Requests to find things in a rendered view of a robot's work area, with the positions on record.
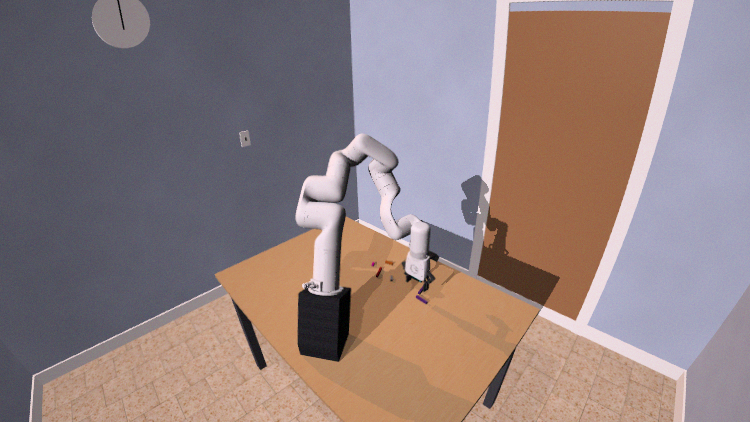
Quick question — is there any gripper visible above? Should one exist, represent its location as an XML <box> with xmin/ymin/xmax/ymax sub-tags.
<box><xmin>402</xmin><ymin>251</ymin><xmax>436</xmax><ymax>292</ymax></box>

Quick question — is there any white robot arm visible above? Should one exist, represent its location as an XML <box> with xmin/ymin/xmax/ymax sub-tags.
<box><xmin>296</xmin><ymin>134</ymin><xmax>439</xmax><ymax>296</ymax></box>

